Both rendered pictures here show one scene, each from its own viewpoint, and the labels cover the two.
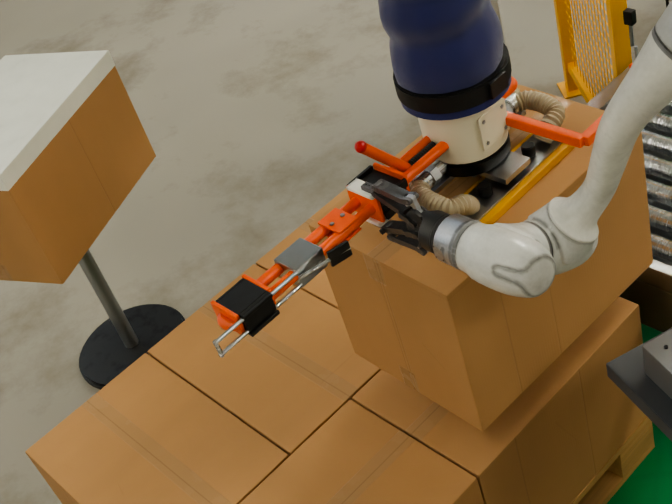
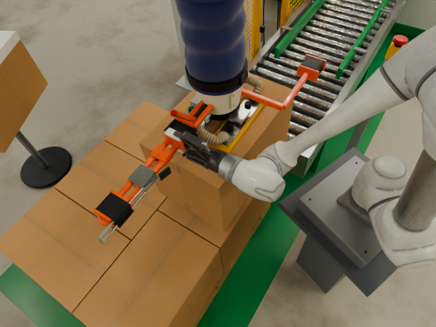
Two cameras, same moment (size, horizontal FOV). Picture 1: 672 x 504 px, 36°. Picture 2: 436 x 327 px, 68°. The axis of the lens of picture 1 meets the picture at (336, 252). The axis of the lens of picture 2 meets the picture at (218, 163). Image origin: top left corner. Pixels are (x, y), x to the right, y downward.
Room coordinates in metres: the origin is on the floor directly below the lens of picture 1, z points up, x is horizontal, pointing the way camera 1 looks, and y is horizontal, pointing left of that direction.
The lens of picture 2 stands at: (0.82, 0.03, 2.05)
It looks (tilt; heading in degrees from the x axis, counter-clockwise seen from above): 55 degrees down; 340
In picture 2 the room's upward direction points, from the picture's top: 6 degrees counter-clockwise
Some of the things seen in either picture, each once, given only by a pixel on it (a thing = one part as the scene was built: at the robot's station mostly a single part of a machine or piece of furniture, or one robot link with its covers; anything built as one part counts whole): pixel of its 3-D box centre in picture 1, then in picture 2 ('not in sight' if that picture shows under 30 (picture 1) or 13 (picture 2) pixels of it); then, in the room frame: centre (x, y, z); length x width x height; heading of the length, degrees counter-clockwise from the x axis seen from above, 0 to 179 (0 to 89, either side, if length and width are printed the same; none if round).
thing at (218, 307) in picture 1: (244, 304); (113, 208); (1.40, 0.18, 1.17); 0.08 x 0.07 x 0.05; 123
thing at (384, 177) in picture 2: not in sight; (381, 182); (1.16, -0.72, 1.00); 0.18 x 0.16 x 0.22; 161
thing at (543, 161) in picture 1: (507, 174); (239, 118); (1.64, -0.38, 1.07); 0.34 x 0.10 x 0.05; 123
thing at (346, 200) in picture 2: not in sight; (372, 194); (1.18, -0.75, 0.87); 0.22 x 0.18 x 0.06; 108
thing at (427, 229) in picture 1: (427, 228); (211, 157); (1.43, -0.17, 1.18); 0.09 x 0.07 x 0.08; 32
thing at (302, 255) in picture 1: (300, 262); (143, 178); (1.47, 0.07, 1.17); 0.07 x 0.07 x 0.04; 33
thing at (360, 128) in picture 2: not in sight; (366, 113); (1.77, -1.35, 0.50); 0.07 x 0.07 x 1.00; 32
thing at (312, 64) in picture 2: not in sight; (311, 67); (1.66, -0.72, 1.18); 0.09 x 0.08 x 0.05; 33
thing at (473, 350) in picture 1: (489, 244); (222, 144); (1.71, -0.32, 0.85); 0.60 x 0.40 x 0.40; 120
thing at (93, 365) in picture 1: (100, 285); (26, 143); (2.77, 0.78, 0.31); 0.40 x 0.40 x 0.62
